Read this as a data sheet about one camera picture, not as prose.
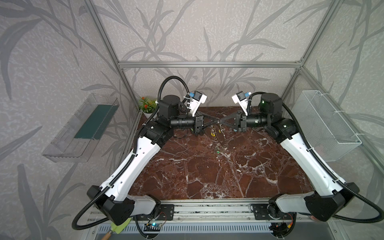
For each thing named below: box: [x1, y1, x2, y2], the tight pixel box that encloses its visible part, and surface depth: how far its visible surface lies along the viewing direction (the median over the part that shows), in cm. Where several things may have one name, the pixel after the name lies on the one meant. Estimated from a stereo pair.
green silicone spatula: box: [110, 217, 132, 235], surface depth 70 cm
